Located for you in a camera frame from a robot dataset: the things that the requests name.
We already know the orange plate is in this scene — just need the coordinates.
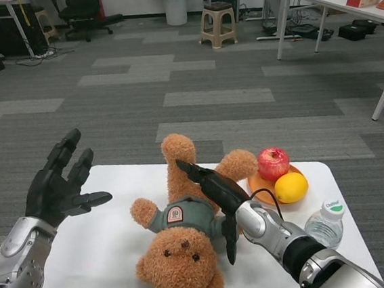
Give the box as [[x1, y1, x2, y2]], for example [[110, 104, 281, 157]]
[[245, 162, 310, 209]]

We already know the beige plastic stool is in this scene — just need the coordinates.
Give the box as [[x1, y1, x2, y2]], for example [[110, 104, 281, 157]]
[[196, 1, 239, 51]]

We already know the white desk with angled leg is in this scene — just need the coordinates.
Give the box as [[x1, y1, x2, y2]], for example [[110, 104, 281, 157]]
[[0, 0, 48, 60]]

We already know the white power strip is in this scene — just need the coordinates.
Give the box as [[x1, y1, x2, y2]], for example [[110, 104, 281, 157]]
[[33, 49, 56, 59]]

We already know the black bag on floor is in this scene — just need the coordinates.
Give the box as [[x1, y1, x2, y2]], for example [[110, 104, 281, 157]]
[[336, 17, 379, 39]]

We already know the white plant pot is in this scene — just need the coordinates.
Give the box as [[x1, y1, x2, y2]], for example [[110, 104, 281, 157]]
[[163, 0, 190, 27]]

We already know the yellow lemon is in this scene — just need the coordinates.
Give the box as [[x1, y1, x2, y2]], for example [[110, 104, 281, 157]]
[[272, 170, 310, 205]]

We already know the flat black case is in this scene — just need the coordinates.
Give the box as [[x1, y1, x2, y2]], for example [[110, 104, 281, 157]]
[[289, 20, 335, 45]]

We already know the red apple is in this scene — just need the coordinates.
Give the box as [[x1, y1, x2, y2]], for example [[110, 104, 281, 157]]
[[255, 146, 293, 183]]

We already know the brown teddy bear green sweater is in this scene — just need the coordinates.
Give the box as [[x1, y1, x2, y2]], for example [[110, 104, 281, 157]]
[[122, 126, 271, 288]]

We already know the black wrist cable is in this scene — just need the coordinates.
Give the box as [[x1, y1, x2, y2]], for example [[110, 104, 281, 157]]
[[249, 186, 285, 224]]

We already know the yellow strap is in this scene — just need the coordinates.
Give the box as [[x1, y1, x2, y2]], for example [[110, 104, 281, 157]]
[[18, 0, 34, 31]]

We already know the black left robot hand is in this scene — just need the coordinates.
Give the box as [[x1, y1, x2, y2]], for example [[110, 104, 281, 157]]
[[17, 125, 116, 231]]

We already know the clear plastic water bottle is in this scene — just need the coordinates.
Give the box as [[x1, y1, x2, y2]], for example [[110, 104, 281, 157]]
[[301, 199, 349, 252]]

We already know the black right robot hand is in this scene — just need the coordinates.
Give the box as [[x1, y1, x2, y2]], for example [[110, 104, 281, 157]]
[[175, 152, 256, 270]]

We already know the black office chair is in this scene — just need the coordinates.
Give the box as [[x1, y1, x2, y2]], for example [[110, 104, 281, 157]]
[[56, 0, 125, 45]]

